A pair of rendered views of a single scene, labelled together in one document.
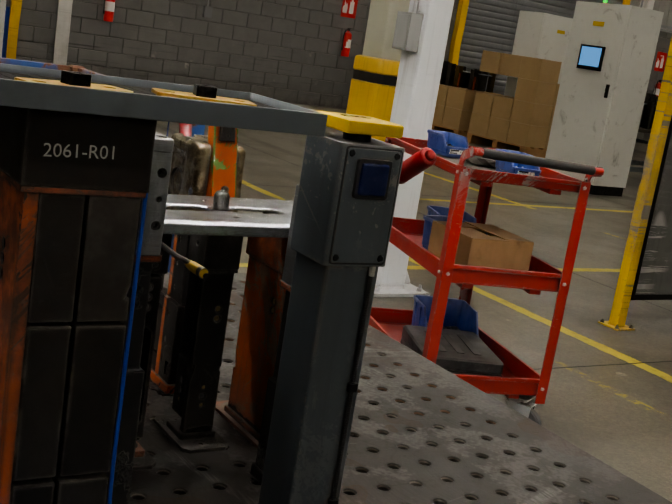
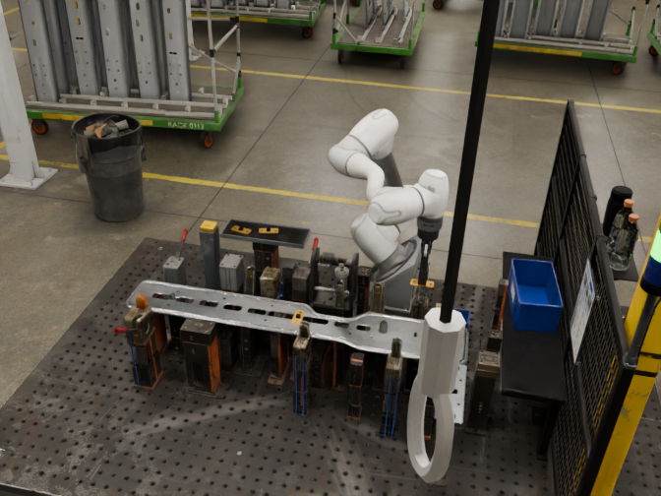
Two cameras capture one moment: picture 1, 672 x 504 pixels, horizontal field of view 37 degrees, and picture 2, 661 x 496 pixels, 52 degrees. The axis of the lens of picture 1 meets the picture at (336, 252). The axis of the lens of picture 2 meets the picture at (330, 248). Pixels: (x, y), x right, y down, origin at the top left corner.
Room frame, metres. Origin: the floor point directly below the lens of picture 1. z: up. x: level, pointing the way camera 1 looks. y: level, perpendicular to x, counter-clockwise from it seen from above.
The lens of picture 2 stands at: (2.34, 2.17, 2.71)
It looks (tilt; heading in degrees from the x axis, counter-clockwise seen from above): 33 degrees down; 225
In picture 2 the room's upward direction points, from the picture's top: 2 degrees clockwise
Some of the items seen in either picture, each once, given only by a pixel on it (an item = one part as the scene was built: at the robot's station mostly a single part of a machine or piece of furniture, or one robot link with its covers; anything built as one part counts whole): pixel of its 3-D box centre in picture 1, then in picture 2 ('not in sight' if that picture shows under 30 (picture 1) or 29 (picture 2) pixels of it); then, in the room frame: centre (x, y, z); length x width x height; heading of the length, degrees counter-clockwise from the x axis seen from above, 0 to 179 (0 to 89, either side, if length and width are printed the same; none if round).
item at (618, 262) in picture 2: not in sight; (626, 242); (0.32, 1.52, 1.53); 0.06 x 0.06 x 0.20
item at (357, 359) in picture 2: not in sight; (356, 388); (0.92, 0.91, 0.84); 0.11 x 0.08 x 0.29; 34
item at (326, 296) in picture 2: not in sight; (332, 301); (0.70, 0.56, 0.94); 0.18 x 0.13 x 0.49; 124
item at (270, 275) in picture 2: not in sight; (270, 309); (0.89, 0.37, 0.89); 0.13 x 0.11 x 0.38; 34
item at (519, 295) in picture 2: not in sight; (533, 294); (0.23, 1.20, 1.10); 0.30 x 0.17 x 0.13; 39
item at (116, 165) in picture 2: not in sight; (113, 168); (0.24, -2.26, 0.36); 0.54 x 0.50 x 0.73; 33
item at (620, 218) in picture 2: not in sight; (622, 226); (0.23, 1.46, 1.53); 0.06 x 0.06 x 0.20
